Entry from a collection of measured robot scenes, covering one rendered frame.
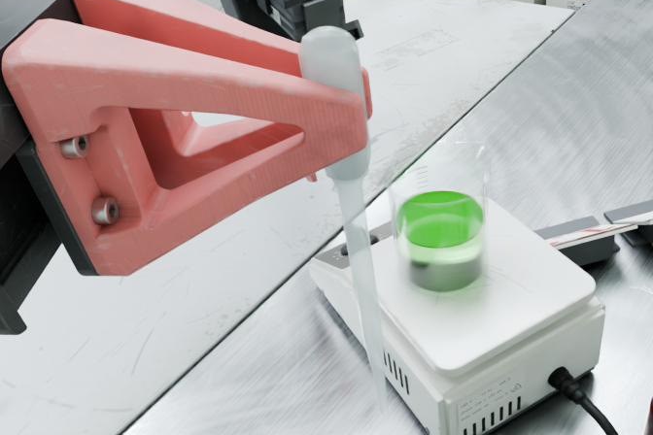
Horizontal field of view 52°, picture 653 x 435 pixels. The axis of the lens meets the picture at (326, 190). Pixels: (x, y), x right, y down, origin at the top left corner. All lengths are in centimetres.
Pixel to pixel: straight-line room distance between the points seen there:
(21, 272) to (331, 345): 37
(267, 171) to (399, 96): 65
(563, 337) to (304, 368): 19
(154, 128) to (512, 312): 28
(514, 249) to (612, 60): 44
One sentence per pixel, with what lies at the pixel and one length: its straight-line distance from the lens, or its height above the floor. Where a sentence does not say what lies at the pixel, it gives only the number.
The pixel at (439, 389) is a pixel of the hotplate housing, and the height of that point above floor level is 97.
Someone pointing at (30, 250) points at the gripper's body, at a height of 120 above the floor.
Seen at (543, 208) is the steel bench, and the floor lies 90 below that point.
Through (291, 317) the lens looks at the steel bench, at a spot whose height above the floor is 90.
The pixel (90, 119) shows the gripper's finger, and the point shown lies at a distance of 16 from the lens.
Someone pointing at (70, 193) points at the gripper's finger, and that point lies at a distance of 17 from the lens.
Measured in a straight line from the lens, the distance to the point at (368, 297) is 21.
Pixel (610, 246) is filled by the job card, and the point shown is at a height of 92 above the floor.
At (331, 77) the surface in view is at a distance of 16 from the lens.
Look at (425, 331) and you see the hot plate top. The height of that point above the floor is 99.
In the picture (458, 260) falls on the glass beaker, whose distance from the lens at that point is 41.
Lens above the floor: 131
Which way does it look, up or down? 37 degrees down
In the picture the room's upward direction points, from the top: 11 degrees counter-clockwise
